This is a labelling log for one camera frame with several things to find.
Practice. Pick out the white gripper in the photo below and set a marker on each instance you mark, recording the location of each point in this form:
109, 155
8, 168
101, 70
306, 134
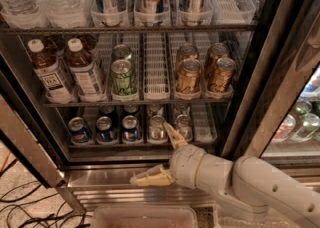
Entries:
184, 164

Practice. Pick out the pepsi can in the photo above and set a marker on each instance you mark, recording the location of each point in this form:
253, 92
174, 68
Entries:
133, 110
111, 112
80, 132
105, 130
130, 129

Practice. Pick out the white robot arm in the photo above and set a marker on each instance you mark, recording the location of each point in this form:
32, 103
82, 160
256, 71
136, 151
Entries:
247, 188

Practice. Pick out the front silver can left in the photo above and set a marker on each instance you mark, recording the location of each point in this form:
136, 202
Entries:
156, 130

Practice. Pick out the silver can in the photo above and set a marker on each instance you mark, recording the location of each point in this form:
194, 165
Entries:
183, 126
181, 108
156, 130
155, 109

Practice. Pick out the front silver can right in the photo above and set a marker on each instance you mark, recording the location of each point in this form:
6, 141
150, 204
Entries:
183, 126

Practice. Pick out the back silver can left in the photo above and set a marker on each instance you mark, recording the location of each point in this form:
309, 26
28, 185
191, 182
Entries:
155, 109

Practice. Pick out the back silver can right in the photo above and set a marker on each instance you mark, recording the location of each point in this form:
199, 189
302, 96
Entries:
181, 108

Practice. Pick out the empty white shelf tray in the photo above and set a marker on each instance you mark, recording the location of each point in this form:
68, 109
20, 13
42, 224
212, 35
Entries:
156, 78

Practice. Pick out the front left gold can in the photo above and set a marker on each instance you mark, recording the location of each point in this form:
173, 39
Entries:
188, 76

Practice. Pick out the gold can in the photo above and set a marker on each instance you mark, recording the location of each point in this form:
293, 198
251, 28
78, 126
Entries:
216, 51
185, 51
188, 76
222, 75

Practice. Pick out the front green can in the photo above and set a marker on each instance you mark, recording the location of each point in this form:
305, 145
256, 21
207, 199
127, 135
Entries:
123, 78

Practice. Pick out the front right gold can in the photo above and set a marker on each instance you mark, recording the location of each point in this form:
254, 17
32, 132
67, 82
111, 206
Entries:
222, 75

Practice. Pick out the back left gold can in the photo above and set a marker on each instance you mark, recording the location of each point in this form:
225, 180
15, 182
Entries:
185, 51

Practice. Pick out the back green can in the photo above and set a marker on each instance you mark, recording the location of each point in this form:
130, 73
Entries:
122, 51

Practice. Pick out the back right gold can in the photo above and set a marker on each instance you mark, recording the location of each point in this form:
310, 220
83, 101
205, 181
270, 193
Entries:
216, 51

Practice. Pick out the red can behind glass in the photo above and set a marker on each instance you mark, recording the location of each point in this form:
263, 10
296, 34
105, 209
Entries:
285, 129

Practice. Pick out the open fridge glass door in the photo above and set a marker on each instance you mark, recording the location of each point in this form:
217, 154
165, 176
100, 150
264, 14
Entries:
23, 132

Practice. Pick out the green can behind glass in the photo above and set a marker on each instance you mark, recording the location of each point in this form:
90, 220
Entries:
310, 124

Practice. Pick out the right clear plastic bin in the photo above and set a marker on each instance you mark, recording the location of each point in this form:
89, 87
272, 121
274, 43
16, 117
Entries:
233, 222

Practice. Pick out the clear plastic bin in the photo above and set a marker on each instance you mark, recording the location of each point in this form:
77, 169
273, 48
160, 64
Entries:
233, 222
143, 216

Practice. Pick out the left clear plastic bin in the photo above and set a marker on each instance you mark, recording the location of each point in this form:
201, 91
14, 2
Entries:
143, 216

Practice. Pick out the right front tea bottle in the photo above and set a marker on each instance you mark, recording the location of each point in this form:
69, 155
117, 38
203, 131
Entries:
83, 66

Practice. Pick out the tea bottle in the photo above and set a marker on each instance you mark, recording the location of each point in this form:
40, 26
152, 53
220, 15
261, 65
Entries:
83, 66
52, 72

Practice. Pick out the left front tea bottle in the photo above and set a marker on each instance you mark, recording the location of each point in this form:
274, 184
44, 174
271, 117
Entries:
52, 72

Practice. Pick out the left water bottle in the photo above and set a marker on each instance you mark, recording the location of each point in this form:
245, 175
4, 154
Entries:
23, 14

